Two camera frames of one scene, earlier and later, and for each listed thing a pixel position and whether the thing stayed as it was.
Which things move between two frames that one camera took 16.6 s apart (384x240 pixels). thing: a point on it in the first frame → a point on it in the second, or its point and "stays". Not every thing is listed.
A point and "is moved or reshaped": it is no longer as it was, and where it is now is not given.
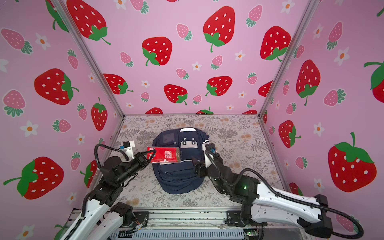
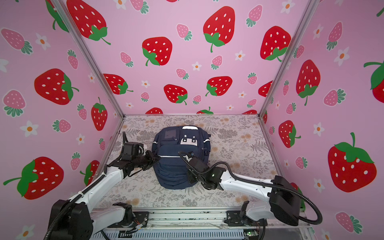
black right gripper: (198, 165) → (189, 178)
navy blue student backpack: (182, 177) is moved or reshaped
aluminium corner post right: (308, 9) stays
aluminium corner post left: (65, 17) stays
